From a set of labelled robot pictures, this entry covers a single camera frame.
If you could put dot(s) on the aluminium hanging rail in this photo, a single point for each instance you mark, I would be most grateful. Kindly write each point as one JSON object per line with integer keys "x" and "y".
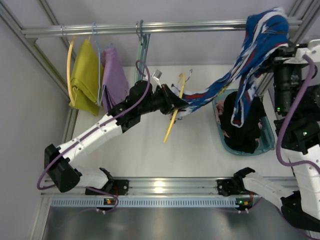
{"x": 133, "y": 28}

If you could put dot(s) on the mustard yellow garment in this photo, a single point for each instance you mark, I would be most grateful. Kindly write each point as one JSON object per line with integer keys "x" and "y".
{"x": 84, "y": 79}

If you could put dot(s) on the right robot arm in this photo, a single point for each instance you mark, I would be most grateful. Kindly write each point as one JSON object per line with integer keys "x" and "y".
{"x": 298, "y": 141}

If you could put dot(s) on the purple garment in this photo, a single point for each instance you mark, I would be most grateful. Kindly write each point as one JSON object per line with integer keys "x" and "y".
{"x": 115, "y": 86}

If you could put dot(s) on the left aluminium frame post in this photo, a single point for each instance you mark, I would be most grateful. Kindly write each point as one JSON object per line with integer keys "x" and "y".
{"x": 12, "y": 22}

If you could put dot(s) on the teal plastic basket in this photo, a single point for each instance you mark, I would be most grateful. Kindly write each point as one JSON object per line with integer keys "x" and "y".
{"x": 265, "y": 143}

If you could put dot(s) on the black garment in basket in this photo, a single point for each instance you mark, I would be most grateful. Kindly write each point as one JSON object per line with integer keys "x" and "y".
{"x": 245, "y": 138}

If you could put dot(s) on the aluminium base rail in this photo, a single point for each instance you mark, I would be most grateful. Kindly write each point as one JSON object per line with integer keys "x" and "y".
{"x": 170, "y": 186}

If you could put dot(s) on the slotted grey cable duct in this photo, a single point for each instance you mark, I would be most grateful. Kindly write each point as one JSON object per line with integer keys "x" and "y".
{"x": 151, "y": 202}

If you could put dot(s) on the green empty hanger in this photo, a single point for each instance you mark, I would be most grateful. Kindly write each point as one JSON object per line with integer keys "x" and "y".
{"x": 139, "y": 48}

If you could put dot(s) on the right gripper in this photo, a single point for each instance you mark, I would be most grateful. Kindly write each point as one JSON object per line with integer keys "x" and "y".
{"x": 279, "y": 59}

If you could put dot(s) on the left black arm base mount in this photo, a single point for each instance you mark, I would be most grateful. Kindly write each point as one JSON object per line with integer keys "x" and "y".
{"x": 116, "y": 187}

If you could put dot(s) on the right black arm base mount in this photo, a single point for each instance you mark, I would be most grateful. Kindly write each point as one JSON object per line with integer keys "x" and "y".
{"x": 228, "y": 187}

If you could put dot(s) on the pink garment in basket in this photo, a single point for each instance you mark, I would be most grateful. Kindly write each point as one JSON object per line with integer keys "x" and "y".
{"x": 219, "y": 110}

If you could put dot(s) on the yellow hanger with trousers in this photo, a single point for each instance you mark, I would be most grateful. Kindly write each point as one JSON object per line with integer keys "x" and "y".
{"x": 184, "y": 79}

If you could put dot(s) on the light blue hanger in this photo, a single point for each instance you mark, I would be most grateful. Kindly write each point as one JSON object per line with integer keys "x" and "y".
{"x": 99, "y": 91}

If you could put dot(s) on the yellow hanger on left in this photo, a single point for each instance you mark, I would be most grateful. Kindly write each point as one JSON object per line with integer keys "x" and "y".
{"x": 68, "y": 71}

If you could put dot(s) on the blue white patterned trousers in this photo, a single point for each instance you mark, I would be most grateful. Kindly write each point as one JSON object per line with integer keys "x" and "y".
{"x": 245, "y": 93}

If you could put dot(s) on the aluminium frame post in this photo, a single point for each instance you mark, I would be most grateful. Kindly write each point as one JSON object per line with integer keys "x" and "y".
{"x": 297, "y": 25}
{"x": 12, "y": 22}

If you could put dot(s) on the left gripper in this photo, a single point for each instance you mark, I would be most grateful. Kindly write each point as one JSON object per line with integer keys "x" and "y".
{"x": 166, "y": 99}

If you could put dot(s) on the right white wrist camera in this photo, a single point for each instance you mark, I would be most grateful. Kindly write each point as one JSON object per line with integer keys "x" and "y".
{"x": 311, "y": 49}

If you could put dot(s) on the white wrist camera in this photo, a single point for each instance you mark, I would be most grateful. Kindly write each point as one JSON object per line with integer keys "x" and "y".
{"x": 311, "y": 49}
{"x": 156, "y": 77}

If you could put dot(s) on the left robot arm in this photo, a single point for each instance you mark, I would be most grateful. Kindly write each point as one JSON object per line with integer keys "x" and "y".
{"x": 64, "y": 163}

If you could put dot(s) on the teal blue empty hanger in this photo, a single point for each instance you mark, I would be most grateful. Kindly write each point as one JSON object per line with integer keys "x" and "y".
{"x": 145, "y": 40}

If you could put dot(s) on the right aluminium frame post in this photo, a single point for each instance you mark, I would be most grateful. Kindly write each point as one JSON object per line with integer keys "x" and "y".
{"x": 297, "y": 25}

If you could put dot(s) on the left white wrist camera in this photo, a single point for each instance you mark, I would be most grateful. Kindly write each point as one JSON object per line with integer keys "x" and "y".
{"x": 156, "y": 77}

